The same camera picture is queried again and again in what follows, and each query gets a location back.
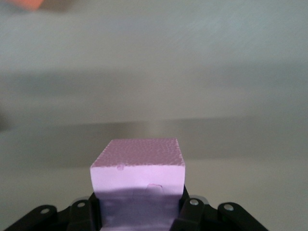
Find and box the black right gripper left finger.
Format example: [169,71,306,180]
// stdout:
[0,192,102,231]

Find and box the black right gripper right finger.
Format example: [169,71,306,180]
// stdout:
[169,184,265,231]

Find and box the pink foam block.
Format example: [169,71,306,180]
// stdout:
[89,137,186,231]

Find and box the orange foam block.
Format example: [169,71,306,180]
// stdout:
[4,0,44,11]

